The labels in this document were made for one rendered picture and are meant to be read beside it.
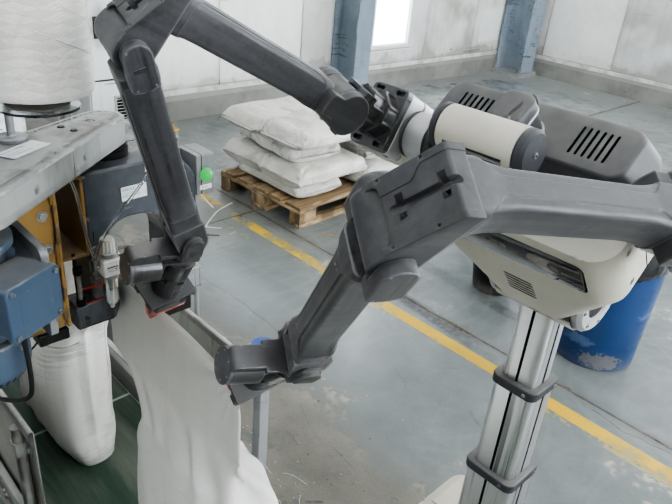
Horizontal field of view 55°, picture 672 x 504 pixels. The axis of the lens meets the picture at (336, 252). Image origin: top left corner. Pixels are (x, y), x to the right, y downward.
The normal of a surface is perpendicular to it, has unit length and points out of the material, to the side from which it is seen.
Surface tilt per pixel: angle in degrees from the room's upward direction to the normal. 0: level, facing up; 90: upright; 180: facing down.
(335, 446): 0
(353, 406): 0
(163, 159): 107
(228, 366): 75
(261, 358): 40
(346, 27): 90
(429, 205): 61
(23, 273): 1
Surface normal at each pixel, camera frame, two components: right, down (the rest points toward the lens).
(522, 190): 0.47, -0.43
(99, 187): 0.69, 0.39
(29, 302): 0.93, 0.24
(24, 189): 0.99, 0.14
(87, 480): 0.08, -0.88
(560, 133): -0.40, -0.50
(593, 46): -0.72, 0.27
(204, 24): 0.61, 0.63
